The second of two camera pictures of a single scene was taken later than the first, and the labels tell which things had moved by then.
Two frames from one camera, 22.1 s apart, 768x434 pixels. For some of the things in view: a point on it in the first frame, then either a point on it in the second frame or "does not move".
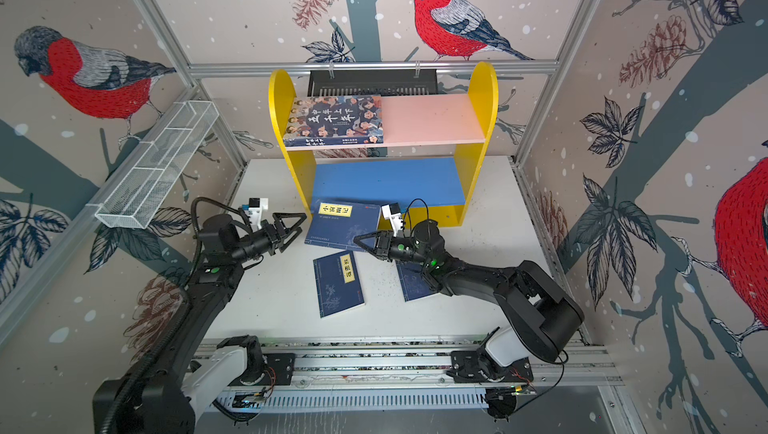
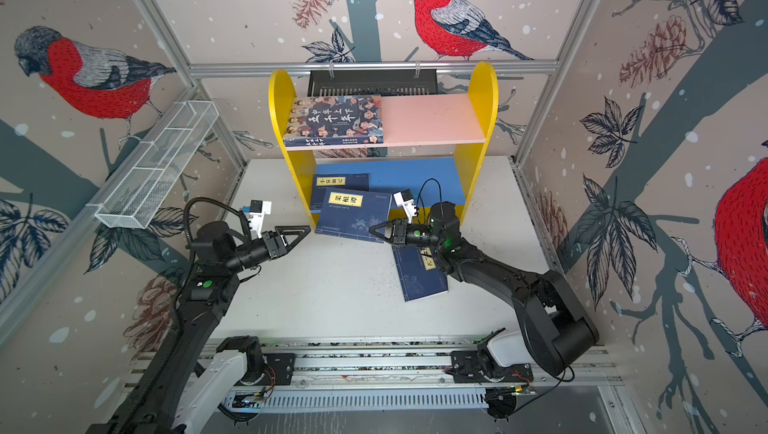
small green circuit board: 247,400 does not move
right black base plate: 467,367 does not move
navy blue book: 338,283 → 351,214
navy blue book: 335,223 → 349,181
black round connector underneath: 501,402 does not move
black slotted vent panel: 373,82 does not move
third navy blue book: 413,281 does not move
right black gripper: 388,247 → 404,232
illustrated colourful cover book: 335,120 does not move
